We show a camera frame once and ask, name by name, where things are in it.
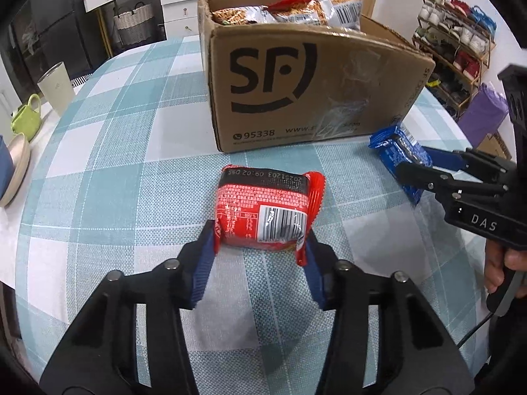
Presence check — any red black snack pack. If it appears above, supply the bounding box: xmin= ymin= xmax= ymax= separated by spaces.
xmin=214 ymin=165 xmax=326 ymax=267

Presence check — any white red noodle snack bag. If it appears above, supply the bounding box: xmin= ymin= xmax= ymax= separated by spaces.
xmin=268 ymin=0 xmax=363 ymax=31

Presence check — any shoe rack with shoes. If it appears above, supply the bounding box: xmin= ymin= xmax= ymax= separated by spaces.
xmin=412 ymin=0 xmax=497 ymax=120

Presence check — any green mug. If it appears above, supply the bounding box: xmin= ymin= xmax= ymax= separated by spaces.
xmin=11 ymin=94 xmax=42 ymax=142

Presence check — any blue bowl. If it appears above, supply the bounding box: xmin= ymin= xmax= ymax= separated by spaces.
xmin=0 ymin=136 xmax=14 ymax=197

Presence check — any cream tumbler cup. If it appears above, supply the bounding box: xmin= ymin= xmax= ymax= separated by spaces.
xmin=38 ymin=62 xmax=76 ymax=117

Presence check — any white orange snack bag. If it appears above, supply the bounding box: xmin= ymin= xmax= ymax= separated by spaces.
xmin=212 ymin=5 xmax=277 ymax=25

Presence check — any right hand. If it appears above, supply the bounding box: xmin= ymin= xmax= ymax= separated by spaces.
xmin=484 ymin=240 xmax=527 ymax=293

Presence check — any blue cookie packet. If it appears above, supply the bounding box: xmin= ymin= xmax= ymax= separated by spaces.
xmin=369 ymin=124 xmax=432 ymax=205

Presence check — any beige bowl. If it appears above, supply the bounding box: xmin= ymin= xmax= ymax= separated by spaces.
xmin=1 ymin=134 xmax=31 ymax=208

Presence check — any checkered teal tablecloth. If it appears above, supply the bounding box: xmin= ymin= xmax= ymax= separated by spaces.
xmin=15 ymin=38 xmax=488 ymax=394

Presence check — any woven laundry basket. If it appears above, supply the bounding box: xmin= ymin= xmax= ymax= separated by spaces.
xmin=113 ymin=2 xmax=155 ymax=47

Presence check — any purple bag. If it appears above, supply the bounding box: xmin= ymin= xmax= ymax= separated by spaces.
xmin=457 ymin=83 xmax=508 ymax=148

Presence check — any brown cardboard box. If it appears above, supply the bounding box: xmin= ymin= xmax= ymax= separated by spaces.
xmin=197 ymin=0 xmax=435 ymax=152

